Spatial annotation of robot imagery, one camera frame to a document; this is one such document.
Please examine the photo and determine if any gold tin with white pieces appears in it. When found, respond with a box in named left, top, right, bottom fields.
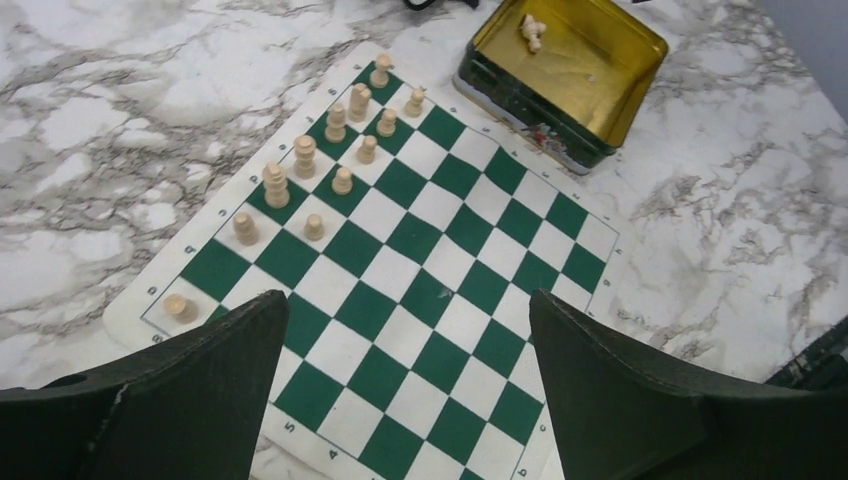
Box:
left=453, top=1, right=669, bottom=175

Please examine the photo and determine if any white pawn in tin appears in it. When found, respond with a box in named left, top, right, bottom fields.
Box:
left=519, top=14, right=547, bottom=54

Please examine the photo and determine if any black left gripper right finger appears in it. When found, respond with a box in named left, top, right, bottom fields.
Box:
left=529, top=289, right=847, bottom=479

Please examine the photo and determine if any small whiteboard with stand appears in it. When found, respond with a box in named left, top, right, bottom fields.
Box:
left=402, top=0, right=481, bottom=11

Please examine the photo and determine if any green white chess mat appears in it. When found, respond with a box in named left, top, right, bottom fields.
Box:
left=103, top=43, right=636, bottom=479

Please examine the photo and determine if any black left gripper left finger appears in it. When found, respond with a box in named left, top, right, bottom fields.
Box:
left=1, top=290, right=290, bottom=479

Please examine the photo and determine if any white pawn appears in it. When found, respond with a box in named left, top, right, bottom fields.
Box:
left=331, top=166, right=353, bottom=196
left=404, top=88, right=426, bottom=118
left=232, top=212, right=259, bottom=246
left=519, top=14, right=547, bottom=54
left=356, top=135, right=377, bottom=164
left=294, top=135, right=317, bottom=179

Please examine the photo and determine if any white chess piece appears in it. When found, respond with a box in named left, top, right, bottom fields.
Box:
left=347, top=83, right=372, bottom=123
left=324, top=103, right=347, bottom=143
left=262, top=162, right=290, bottom=209
left=376, top=108, right=397, bottom=138

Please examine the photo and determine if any white king piece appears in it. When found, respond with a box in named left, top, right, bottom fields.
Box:
left=303, top=213, right=325, bottom=242

